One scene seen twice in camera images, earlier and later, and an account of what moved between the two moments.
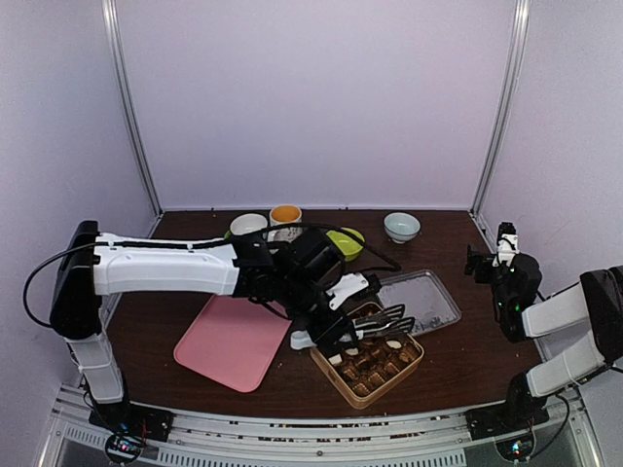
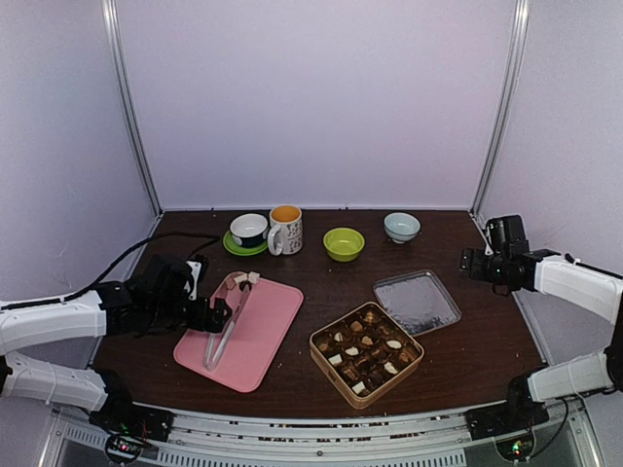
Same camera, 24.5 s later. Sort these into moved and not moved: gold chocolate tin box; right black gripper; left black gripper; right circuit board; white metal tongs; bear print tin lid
Moved: left black gripper; white metal tongs
Not moved: gold chocolate tin box; bear print tin lid; right circuit board; right black gripper
